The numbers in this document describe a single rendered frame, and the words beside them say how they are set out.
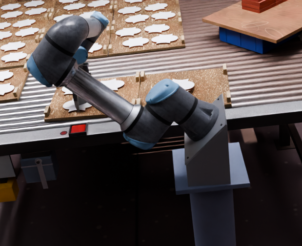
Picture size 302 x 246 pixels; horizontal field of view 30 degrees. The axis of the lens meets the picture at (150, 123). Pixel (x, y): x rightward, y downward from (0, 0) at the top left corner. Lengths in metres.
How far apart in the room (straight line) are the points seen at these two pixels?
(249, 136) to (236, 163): 1.74
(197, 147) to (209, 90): 0.58
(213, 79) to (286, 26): 0.49
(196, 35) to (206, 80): 0.58
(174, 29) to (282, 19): 0.63
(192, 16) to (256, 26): 0.64
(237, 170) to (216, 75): 0.66
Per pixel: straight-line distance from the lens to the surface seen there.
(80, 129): 2.38
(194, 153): 1.98
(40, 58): 1.89
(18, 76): 2.96
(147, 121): 1.96
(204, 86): 2.55
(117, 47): 3.07
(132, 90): 2.59
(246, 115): 2.35
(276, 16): 2.98
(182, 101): 1.95
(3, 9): 4.02
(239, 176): 2.08
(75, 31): 1.89
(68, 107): 2.53
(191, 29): 3.23
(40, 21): 3.67
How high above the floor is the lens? 2.14
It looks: 31 degrees down
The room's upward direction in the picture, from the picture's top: 8 degrees counter-clockwise
